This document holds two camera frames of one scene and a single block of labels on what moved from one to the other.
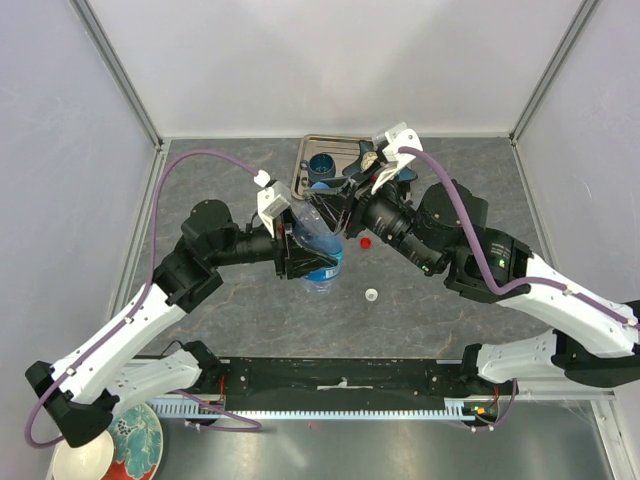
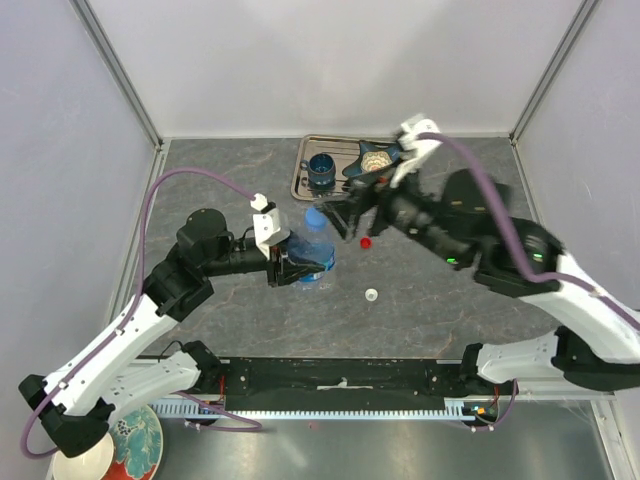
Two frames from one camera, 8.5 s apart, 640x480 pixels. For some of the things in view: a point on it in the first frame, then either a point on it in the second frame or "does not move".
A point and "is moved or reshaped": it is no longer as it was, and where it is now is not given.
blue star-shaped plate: [366, 146] does not move
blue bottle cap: [320, 186] -> [315, 221]
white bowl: [88, 462] does not move
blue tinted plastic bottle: [308, 224] is moved or reshaped
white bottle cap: [371, 294] does not move
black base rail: [341, 383] does not move
